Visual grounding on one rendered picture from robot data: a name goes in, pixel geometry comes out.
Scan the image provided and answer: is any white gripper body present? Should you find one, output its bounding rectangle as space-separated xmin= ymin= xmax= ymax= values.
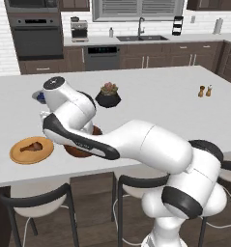
xmin=39 ymin=110 xmax=52 ymax=123

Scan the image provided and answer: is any brown chicken drumstick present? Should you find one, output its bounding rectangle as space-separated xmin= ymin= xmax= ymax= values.
xmin=19 ymin=142 xmax=43 ymax=153

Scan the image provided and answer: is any dark brown bowl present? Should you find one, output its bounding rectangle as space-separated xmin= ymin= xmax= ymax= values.
xmin=63 ymin=124 xmax=103 ymax=159

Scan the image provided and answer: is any pale grey plate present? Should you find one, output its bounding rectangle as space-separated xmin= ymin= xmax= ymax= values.
xmin=31 ymin=90 xmax=47 ymax=105

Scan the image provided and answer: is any orange round plate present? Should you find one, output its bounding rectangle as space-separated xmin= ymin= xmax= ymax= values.
xmin=9 ymin=136 xmax=55 ymax=166

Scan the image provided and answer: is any brown cupboard under oven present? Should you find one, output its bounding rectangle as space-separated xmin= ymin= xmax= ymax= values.
xmin=17 ymin=45 xmax=86 ymax=76

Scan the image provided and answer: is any succulent in black pot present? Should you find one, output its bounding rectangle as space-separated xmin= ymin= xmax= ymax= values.
xmin=95 ymin=81 xmax=123 ymax=109

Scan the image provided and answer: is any grey dishwasher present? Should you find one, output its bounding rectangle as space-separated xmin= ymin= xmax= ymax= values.
xmin=83 ymin=44 xmax=122 ymax=72

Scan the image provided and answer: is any black and white stool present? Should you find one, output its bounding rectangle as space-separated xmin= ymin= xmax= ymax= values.
xmin=111 ymin=173 xmax=171 ymax=247
xmin=0 ymin=182 xmax=80 ymax=247
xmin=197 ymin=159 xmax=231 ymax=247

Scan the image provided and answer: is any silver coffee machine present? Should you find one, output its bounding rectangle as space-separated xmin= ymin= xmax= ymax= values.
xmin=70 ymin=15 xmax=90 ymax=43

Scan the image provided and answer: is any grey microwave oven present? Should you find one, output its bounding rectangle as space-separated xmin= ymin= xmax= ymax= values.
xmin=4 ymin=0 xmax=61 ymax=14

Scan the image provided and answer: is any brown upper cupboard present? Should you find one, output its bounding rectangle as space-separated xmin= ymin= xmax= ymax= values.
xmin=186 ymin=0 xmax=231 ymax=13
xmin=58 ymin=0 xmax=91 ymax=13

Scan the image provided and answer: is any dark sink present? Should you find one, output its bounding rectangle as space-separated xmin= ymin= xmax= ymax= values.
xmin=116 ymin=34 xmax=170 ymax=42

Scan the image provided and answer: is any dark tap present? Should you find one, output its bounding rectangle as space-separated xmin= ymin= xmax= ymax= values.
xmin=137 ymin=16 xmax=147 ymax=38

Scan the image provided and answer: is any brown lower cupboard run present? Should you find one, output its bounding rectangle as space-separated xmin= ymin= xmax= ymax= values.
xmin=119 ymin=41 xmax=225 ymax=73

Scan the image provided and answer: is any window with blinds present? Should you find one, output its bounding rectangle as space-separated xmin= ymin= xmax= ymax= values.
xmin=91 ymin=0 xmax=186 ymax=23

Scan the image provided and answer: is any black and white rack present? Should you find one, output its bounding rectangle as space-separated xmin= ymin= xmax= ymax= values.
xmin=171 ymin=14 xmax=185 ymax=37

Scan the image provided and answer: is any white paper towel roll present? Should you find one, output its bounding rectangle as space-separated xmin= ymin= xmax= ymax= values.
xmin=213 ymin=17 xmax=224 ymax=36

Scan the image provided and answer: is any grey wall oven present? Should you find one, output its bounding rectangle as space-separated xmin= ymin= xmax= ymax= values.
xmin=7 ymin=12 xmax=65 ymax=62

